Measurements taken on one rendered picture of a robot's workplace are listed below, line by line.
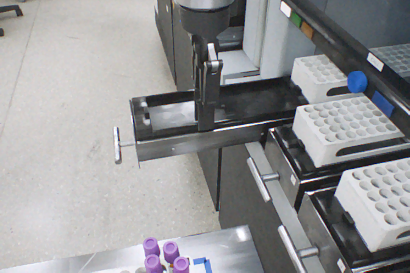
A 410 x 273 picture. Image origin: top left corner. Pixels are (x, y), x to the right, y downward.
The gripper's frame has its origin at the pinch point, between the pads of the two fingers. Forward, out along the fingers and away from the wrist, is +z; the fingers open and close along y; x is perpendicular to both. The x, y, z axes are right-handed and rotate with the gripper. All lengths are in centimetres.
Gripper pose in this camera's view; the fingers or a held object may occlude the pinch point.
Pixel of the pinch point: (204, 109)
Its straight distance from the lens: 64.0
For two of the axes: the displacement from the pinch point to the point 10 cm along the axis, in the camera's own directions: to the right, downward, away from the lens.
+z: 0.0, 7.6, 6.5
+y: -2.4, -6.3, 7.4
